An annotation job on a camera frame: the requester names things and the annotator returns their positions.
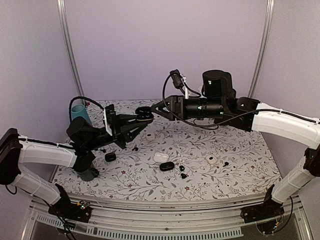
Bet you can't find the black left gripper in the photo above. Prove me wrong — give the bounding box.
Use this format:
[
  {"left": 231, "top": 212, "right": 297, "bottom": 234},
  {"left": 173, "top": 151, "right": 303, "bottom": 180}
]
[{"left": 85, "top": 114, "right": 148, "bottom": 151}]

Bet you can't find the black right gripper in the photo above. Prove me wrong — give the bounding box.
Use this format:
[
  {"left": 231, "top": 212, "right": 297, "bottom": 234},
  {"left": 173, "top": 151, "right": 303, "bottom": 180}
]
[{"left": 151, "top": 94, "right": 226, "bottom": 121}]

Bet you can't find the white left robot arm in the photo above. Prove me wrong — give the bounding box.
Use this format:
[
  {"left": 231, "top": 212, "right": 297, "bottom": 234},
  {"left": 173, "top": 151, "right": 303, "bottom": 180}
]
[{"left": 0, "top": 113, "right": 154, "bottom": 217}]

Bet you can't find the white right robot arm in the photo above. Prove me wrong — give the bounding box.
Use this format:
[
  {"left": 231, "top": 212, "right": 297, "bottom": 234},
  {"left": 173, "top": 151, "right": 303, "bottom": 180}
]
[{"left": 151, "top": 70, "right": 320, "bottom": 218}]

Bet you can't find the white closed earbud case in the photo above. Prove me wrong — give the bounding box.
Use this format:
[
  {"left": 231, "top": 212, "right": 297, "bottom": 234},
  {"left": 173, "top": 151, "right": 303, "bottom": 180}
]
[{"left": 146, "top": 133, "right": 155, "bottom": 141}]

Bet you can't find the black square earbud case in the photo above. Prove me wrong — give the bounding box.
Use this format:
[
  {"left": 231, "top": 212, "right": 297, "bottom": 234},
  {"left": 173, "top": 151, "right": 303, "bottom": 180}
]
[{"left": 104, "top": 152, "right": 117, "bottom": 163}]

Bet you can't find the white open earbud case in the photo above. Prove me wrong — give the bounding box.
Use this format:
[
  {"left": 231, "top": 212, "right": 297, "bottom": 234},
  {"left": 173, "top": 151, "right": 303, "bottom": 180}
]
[{"left": 153, "top": 152, "right": 169, "bottom": 164}]

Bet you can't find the black oval earbud case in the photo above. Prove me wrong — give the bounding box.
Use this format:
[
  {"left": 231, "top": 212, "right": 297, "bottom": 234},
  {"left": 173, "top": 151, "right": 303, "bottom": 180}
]
[{"left": 159, "top": 161, "right": 175, "bottom": 172}]

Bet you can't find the teal cup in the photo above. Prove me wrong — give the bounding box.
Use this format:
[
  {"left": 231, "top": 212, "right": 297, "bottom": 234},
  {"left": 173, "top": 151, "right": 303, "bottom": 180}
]
[{"left": 71, "top": 104, "right": 93, "bottom": 126}]

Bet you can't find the black mug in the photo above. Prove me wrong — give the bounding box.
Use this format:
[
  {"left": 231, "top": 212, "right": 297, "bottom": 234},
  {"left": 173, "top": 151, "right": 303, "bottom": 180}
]
[{"left": 78, "top": 167, "right": 100, "bottom": 182}]

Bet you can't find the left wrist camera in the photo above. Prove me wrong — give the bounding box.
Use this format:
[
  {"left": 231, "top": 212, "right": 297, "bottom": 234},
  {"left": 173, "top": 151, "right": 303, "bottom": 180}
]
[{"left": 103, "top": 104, "right": 116, "bottom": 136}]

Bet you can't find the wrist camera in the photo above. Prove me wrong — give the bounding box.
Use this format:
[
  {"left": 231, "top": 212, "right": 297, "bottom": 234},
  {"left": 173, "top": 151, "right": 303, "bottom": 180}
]
[
  {"left": 103, "top": 104, "right": 116, "bottom": 136},
  {"left": 169, "top": 69, "right": 189, "bottom": 99}
]

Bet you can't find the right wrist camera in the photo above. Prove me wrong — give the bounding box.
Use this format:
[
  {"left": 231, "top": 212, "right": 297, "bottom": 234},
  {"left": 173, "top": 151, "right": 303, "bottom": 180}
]
[{"left": 169, "top": 69, "right": 189, "bottom": 99}]

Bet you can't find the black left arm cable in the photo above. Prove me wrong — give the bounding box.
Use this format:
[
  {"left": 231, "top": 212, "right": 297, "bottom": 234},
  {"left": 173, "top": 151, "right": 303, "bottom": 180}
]
[{"left": 69, "top": 96, "right": 106, "bottom": 121}]

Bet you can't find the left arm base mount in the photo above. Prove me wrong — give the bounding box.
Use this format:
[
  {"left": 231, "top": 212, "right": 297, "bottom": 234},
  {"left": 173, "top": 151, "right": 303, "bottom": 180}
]
[{"left": 48, "top": 183, "right": 92, "bottom": 223}]

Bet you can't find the aluminium front rail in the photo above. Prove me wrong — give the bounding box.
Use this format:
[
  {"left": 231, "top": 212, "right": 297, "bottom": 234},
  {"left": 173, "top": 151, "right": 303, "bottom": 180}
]
[{"left": 22, "top": 194, "right": 313, "bottom": 240}]

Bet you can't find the left aluminium corner post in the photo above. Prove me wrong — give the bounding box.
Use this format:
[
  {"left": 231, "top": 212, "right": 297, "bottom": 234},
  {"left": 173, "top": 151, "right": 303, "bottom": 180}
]
[{"left": 56, "top": 0, "right": 85, "bottom": 97}]

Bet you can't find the aluminium corner post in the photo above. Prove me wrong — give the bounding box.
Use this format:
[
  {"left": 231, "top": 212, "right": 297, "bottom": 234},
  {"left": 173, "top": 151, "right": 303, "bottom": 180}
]
[
  {"left": 56, "top": 0, "right": 85, "bottom": 97},
  {"left": 247, "top": 0, "right": 275, "bottom": 98}
]

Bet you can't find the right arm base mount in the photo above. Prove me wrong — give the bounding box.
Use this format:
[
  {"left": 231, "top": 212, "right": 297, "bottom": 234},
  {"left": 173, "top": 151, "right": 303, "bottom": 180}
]
[{"left": 240, "top": 184, "right": 285, "bottom": 223}]

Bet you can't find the right aluminium corner post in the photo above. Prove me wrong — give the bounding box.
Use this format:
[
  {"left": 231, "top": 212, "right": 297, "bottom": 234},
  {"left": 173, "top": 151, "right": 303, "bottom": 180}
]
[{"left": 247, "top": 0, "right": 275, "bottom": 98}]

